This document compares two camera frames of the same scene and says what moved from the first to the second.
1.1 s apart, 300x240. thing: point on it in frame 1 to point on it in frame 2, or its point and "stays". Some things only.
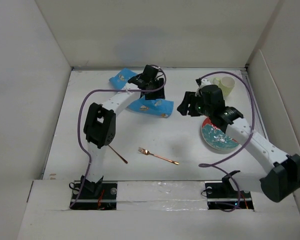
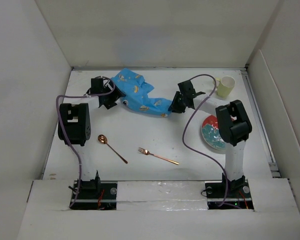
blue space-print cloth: x=160 y=107 stays
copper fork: x=147 y=152 stays
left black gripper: x=158 y=94 to x=115 y=95
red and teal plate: x=216 y=138 stays
